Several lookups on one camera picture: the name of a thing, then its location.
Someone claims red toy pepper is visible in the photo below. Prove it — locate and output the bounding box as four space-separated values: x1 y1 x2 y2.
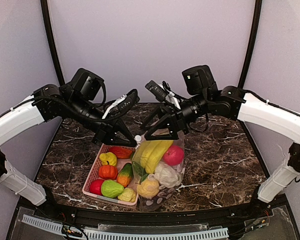
108 146 134 159

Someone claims white toy cauliflower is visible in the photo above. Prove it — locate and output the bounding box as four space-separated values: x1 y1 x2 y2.
154 161 182 188

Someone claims yellow toy cauliflower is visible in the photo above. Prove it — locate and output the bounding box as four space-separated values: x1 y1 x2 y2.
137 179 160 199

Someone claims black front table rail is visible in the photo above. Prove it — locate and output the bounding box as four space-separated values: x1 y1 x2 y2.
34 193 273 234

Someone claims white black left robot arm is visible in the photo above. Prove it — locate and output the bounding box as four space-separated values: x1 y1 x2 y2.
0 68 140 208

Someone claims pale yellow toy fruit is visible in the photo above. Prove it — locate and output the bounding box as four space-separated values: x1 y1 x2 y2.
117 187 137 203

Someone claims black frame post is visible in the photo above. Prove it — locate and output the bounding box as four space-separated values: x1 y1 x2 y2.
40 0 65 86
237 0 263 89

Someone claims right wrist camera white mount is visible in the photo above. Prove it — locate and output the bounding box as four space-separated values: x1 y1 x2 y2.
145 80 184 110

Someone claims white slotted cable duct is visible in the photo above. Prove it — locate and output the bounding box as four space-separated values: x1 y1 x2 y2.
21 214 229 240

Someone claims green toy cucumber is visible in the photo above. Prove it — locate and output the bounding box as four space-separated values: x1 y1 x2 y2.
132 161 149 184

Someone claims pink plastic basket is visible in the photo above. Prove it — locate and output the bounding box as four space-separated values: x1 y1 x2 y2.
82 144 139 209

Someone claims black left frame post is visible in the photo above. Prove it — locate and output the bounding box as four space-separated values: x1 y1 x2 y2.
40 0 65 86

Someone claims black right frame post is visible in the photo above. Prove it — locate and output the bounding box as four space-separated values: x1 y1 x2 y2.
237 0 263 89

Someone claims orange toy pumpkin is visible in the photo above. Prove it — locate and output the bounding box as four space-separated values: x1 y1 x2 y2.
98 161 118 180

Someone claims yellow toy banana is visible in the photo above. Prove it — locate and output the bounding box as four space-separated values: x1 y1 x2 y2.
140 140 174 174

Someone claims yellow toy pepper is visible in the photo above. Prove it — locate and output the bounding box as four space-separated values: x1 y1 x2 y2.
99 152 118 167

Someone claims red toy tomato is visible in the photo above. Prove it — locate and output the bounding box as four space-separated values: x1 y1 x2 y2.
89 179 105 196

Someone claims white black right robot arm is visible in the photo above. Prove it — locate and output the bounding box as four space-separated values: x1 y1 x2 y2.
141 65 300 204

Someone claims clear dotted zip top bag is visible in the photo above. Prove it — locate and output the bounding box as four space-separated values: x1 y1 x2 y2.
132 132 185 212

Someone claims dark red toy fruit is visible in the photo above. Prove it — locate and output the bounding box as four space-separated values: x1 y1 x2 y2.
139 188 176 212

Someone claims red toy apple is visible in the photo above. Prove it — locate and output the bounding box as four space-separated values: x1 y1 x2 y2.
163 145 185 166

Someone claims green orange toy mango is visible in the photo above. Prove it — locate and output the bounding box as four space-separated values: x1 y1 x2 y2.
116 163 134 188

